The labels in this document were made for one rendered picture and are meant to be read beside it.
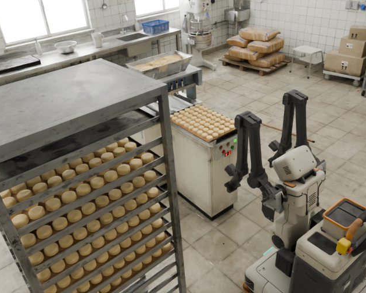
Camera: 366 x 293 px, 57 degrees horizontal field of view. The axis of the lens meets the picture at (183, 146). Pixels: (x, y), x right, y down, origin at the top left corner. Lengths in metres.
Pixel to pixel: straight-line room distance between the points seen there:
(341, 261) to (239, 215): 1.48
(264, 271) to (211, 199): 0.81
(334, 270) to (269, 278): 0.64
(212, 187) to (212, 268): 0.66
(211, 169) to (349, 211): 1.15
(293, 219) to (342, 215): 0.33
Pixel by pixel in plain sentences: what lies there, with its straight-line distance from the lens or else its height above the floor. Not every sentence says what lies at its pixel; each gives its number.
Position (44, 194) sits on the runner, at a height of 1.60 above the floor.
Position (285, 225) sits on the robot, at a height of 0.67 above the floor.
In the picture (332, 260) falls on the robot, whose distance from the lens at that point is 1.96.
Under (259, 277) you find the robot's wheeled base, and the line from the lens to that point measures 2.48.
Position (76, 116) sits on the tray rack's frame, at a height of 1.82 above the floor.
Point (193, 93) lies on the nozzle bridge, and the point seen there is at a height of 0.91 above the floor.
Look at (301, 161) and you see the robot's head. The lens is 2.04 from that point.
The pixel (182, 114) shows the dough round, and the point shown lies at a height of 0.91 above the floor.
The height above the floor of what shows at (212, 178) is 0.52.
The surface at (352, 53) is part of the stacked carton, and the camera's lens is 6.19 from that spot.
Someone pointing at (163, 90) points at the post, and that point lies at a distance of 1.20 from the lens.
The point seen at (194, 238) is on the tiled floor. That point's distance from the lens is 3.07.
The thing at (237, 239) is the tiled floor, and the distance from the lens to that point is 3.07.
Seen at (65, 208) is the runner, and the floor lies 1.50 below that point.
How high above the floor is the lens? 2.25
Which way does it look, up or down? 32 degrees down
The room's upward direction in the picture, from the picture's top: 4 degrees counter-clockwise
